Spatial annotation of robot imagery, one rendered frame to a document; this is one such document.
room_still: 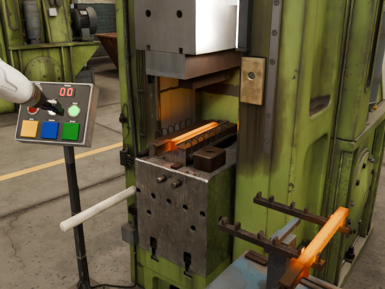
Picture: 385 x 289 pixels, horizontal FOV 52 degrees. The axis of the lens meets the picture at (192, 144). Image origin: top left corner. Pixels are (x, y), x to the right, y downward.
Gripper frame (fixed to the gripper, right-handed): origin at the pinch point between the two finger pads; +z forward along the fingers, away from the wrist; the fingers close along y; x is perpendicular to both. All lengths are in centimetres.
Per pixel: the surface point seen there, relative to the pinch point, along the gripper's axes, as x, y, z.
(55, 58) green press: 168, -231, 370
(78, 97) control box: 9.5, 1.2, 13.2
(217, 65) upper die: 25, 63, 10
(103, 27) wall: 399, -336, 739
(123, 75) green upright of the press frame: 24.4, 16.4, 24.6
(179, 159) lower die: -15, 50, 11
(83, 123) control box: -2.1, 5.5, 13.2
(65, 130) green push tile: -5.8, -2.3, 12.5
